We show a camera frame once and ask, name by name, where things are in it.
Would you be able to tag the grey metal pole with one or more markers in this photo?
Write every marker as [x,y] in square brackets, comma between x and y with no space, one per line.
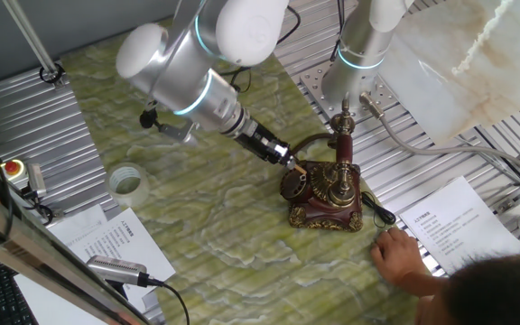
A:
[27,34]

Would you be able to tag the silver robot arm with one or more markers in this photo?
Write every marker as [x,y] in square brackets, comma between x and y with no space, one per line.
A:
[188,81]

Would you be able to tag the green marble pattern mat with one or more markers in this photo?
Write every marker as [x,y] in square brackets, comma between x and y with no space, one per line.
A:
[224,225]

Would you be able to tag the white paper sheet faint print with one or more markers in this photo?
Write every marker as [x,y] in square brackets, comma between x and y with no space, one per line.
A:
[70,223]

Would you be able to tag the maroon gold rotary phone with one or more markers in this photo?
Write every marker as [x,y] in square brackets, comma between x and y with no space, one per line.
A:
[323,212]

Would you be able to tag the small grey box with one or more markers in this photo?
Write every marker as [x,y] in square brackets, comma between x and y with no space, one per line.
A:
[36,178]

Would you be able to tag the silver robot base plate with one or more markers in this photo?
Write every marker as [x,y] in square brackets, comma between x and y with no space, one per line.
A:
[309,81]

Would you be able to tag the grey conduit with connector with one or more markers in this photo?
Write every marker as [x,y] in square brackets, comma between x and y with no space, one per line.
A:
[370,106]

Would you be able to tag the clear tape roll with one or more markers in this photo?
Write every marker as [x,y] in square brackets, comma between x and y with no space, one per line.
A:
[142,194]

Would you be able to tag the silver perforated device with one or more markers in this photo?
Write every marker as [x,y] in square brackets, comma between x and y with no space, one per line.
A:
[115,270]

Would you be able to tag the shiny metal bar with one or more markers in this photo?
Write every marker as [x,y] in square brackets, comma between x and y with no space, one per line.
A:
[39,253]

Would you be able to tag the brass maroon phone handset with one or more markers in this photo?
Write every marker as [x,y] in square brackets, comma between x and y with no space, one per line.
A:
[344,146]

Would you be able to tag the printed white paper sheet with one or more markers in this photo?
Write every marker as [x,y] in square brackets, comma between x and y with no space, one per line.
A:
[463,225]
[120,253]

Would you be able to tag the black round knob device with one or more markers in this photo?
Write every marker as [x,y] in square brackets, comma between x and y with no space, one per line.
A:
[148,118]

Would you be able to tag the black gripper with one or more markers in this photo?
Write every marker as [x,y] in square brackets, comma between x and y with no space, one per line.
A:
[257,142]

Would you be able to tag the person right forearm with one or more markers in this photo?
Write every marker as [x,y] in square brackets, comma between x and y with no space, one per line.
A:
[427,284]

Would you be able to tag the red emergency stop button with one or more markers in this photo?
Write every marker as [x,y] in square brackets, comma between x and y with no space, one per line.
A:
[12,168]

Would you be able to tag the white marble pattern sheet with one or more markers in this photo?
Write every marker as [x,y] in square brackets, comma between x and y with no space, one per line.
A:
[467,67]

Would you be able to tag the brass rotary dial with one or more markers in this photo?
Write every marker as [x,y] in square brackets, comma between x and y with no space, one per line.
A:
[292,186]

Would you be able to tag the person head dark hair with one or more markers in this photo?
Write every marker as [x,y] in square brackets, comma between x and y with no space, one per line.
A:
[504,293]

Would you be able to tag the person right hand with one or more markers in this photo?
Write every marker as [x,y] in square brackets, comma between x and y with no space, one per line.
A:
[397,257]

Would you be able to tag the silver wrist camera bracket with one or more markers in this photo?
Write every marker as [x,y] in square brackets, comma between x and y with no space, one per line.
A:
[176,133]

